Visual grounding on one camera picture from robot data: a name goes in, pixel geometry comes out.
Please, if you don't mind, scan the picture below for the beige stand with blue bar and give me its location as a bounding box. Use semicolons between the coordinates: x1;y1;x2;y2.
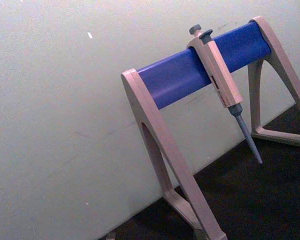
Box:
105;15;300;240

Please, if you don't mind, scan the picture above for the beige pipette with grey tip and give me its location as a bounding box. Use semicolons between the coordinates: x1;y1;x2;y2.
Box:
186;24;264;165

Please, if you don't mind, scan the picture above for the black table cloth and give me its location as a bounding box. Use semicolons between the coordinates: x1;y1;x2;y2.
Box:
97;93;300;240

